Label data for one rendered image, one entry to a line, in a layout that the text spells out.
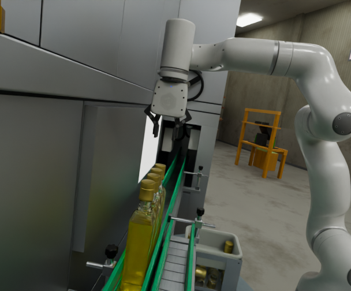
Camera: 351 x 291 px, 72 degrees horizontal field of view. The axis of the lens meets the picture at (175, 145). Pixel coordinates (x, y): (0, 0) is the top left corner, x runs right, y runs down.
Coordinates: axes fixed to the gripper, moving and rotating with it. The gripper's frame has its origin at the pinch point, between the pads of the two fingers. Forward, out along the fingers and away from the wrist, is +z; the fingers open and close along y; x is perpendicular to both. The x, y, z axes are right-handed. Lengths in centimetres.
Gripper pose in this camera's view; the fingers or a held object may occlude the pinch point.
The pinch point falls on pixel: (165, 133)
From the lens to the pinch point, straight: 73.1
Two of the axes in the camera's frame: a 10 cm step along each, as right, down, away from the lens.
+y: 9.8, 1.7, -1.0
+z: -1.5, 9.7, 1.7
